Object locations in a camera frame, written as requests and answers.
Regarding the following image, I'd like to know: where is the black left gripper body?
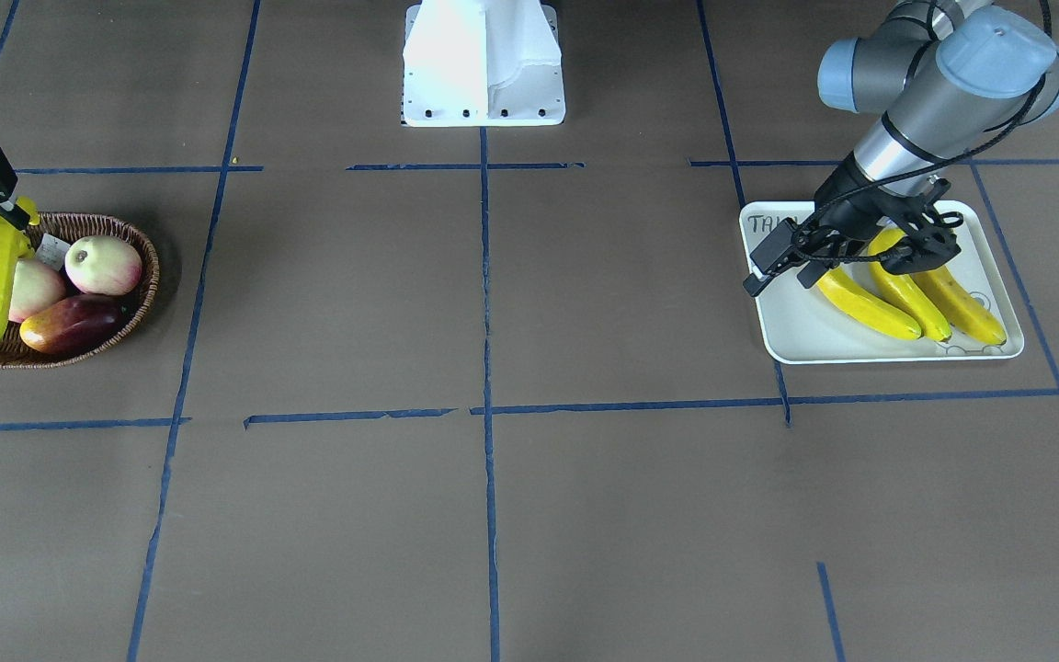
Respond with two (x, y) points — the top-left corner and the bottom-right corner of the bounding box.
(806, 153), (939, 253)

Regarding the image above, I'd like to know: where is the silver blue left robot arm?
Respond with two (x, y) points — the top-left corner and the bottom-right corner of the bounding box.
(744, 1), (1059, 297)

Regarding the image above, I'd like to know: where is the brown wicker basket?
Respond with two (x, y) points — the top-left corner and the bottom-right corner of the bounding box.
(0, 212), (161, 370)

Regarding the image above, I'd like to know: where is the white bear tray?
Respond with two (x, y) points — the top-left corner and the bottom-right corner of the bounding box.
(757, 200), (1026, 365)

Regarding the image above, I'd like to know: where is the red yellow apple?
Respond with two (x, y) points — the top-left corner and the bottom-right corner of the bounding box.
(62, 235), (143, 296)

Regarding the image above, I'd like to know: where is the dark purple fruit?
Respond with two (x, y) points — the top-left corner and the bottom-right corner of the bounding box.
(18, 294), (125, 357)

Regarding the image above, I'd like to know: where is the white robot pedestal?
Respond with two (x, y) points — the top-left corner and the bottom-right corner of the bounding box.
(401, 1), (566, 127)

